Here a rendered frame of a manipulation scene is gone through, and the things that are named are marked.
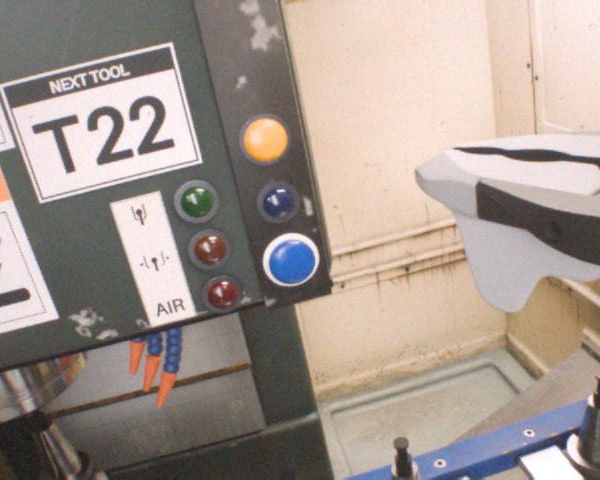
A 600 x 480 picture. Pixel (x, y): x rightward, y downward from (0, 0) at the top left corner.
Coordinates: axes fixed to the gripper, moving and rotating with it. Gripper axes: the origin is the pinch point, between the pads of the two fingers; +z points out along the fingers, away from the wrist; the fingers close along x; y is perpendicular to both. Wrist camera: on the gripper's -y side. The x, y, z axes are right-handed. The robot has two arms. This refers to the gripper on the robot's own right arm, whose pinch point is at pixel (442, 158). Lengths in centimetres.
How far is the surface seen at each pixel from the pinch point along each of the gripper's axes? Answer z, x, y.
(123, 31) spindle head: 16.2, -5.1, -7.7
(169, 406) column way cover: 81, 11, 62
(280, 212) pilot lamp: 12.5, 0.0, 4.4
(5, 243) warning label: 21.2, -14.0, 2.3
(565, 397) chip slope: 31, 80, 84
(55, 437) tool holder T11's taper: 44, -14, 31
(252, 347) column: 74, 30, 56
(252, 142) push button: 12.7, -0.7, -0.2
